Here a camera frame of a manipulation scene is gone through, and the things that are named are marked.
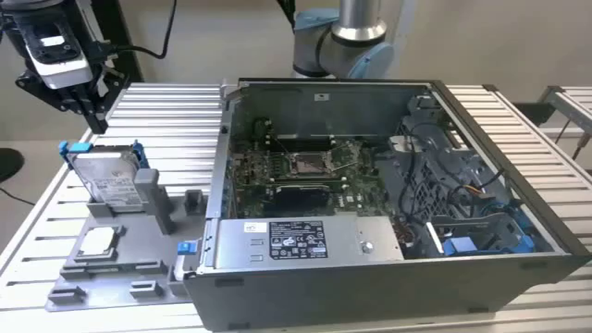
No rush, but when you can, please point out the silver hard disk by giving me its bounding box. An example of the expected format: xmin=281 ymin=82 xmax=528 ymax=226
xmin=71 ymin=147 xmax=143 ymax=212

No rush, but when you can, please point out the open black PC case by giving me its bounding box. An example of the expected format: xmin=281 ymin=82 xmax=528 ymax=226
xmin=183 ymin=78 xmax=592 ymax=332

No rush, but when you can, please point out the black camera cable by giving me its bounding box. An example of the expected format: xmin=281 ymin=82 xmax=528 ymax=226
xmin=108 ymin=0 xmax=180 ymax=60

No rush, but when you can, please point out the black graphics card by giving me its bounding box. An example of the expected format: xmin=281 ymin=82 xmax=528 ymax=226
xmin=275 ymin=183 xmax=333 ymax=212

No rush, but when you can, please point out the silver CPU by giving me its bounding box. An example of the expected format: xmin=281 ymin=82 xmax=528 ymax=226
xmin=76 ymin=227 xmax=123 ymax=259

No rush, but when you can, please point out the thin locking lever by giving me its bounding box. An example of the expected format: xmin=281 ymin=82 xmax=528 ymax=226
xmin=271 ymin=136 xmax=293 ymax=156

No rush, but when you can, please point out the blue disk carrier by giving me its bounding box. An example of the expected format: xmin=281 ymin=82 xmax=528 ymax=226
xmin=57 ymin=138 xmax=152 ymax=174

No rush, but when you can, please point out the metal slat side table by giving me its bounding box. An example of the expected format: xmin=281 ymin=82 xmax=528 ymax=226
xmin=539 ymin=85 xmax=592 ymax=135

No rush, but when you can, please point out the grey parts rack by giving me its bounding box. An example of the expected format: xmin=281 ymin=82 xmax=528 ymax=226
xmin=44 ymin=169 xmax=208 ymax=312

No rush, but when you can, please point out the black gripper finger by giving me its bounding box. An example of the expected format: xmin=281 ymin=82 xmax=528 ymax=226
xmin=15 ymin=69 xmax=89 ymax=115
xmin=85 ymin=67 xmax=129 ymax=135

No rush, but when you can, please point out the black floor cable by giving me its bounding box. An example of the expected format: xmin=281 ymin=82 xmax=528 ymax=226
xmin=0 ymin=186 xmax=37 ymax=206

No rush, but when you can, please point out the CPU socket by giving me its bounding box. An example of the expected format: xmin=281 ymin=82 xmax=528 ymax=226
xmin=288 ymin=152 xmax=332 ymax=176

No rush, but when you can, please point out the blue wire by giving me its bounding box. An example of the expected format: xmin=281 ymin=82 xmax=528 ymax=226
xmin=479 ymin=199 xmax=536 ymax=251

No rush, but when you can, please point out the green motherboard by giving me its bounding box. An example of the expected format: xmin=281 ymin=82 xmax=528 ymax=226
xmin=228 ymin=137 xmax=399 ymax=219

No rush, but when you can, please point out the black vertical post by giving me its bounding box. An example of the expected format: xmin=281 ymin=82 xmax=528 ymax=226
xmin=92 ymin=0 xmax=144 ymax=83

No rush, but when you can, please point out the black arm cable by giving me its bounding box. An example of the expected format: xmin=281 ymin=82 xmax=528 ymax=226
xmin=276 ymin=0 xmax=297 ymax=35

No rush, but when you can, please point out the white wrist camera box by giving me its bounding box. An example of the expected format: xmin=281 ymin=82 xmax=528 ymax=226
xmin=13 ymin=10 xmax=95 ymax=89

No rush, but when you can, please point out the grey metal disk bay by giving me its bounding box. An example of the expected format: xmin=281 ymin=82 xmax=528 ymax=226
xmin=373 ymin=114 xmax=556 ymax=258

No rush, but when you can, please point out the blue plastic connector block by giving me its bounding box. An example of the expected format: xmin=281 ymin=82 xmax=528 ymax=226
xmin=441 ymin=237 xmax=481 ymax=255

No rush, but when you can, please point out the silver power supply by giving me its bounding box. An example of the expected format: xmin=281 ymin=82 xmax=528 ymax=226
xmin=215 ymin=216 xmax=404 ymax=271

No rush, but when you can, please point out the black round chair base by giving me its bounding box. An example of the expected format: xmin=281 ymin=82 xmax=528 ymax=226
xmin=0 ymin=147 xmax=25 ymax=184

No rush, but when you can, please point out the black RAM slot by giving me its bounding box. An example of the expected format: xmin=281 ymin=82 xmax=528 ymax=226
xmin=271 ymin=174 xmax=344 ymax=184
xmin=271 ymin=133 xmax=337 ymax=148

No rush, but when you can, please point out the yellow and black wire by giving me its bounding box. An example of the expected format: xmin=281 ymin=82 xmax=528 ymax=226
xmin=452 ymin=182 xmax=492 ymax=202

